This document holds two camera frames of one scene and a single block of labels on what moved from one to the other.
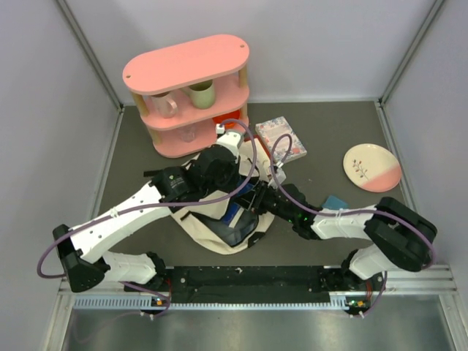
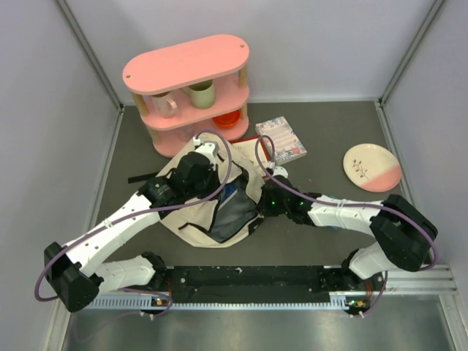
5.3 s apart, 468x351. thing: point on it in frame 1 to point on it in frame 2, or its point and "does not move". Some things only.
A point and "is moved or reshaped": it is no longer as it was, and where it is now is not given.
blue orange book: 235,210 is moved or reshaped
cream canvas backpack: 225,221 is moved or reshaped
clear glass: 188,132 does not move
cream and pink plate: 372,167 does not move
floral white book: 269,130 does not move
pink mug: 165,107 does not move
